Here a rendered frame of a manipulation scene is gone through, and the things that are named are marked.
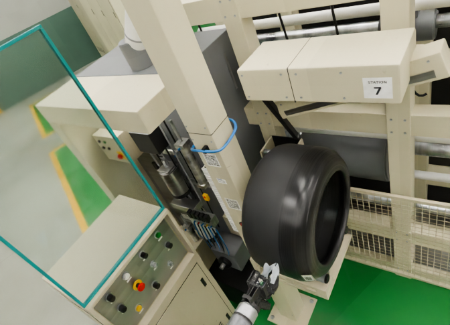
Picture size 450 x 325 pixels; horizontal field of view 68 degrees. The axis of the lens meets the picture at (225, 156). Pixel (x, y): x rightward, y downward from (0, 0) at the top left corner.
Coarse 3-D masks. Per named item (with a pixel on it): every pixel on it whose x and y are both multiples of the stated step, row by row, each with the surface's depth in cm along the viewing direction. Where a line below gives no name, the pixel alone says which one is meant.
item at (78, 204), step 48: (0, 48) 104; (48, 48) 115; (0, 96) 106; (48, 96) 117; (0, 144) 107; (48, 144) 119; (96, 144) 134; (0, 192) 109; (48, 192) 121; (96, 192) 137; (144, 192) 157; (0, 240) 110; (48, 240) 123; (96, 240) 140; (96, 288) 142
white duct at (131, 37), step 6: (126, 12) 150; (126, 18) 153; (126, 24) 156; (132, 24) 153; (126, 30) 159; (132, 30) 156; (126, 36) 161; (132, 36) 159; (138, 36) 159; (126, 42) 165; (132, 42) 162; (138, 42) 162; (138, 48) 165; (144, 48) 167
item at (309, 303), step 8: (304, 296) 240; (304, 304) 236; (312, 304) 234; (272, 312) 239; (304, 312) 232; (312, 312) 231; (272, 320) 235; (280, 320) 233; (288, 320) 232; (304, 320) 228
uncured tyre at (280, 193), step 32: (288, 160) 134; (320, 160) 131; (256, 192) 132; (288, 192) 125; (320, 192) 126; (256, 224) 130; (288, 224) 122; (320, 224) 170; (256, 256) 137; (288, 256) 126; (320, 256) 160
